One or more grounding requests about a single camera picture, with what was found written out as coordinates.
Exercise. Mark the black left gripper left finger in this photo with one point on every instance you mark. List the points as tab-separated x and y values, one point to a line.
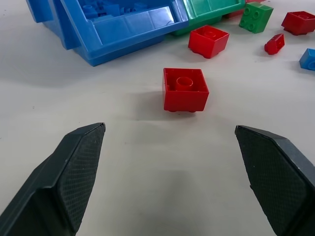
61	186

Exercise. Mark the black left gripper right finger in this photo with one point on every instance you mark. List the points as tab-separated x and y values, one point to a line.
275	177

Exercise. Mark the red square toy brick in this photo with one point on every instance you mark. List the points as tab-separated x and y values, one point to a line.
299	24
201	45
184	99

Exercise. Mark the blue toy brick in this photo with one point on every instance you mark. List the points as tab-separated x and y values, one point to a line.
92	11
308	60

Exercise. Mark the small red toy brick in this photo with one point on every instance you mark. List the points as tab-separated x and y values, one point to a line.
274	45

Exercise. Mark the green square toy brick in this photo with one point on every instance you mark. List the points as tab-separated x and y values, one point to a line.
254	18

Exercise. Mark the blue plastic storage bin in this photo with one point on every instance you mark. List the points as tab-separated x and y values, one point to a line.
137	27

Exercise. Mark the green plastic storage bin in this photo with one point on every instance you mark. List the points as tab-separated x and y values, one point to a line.
209	7

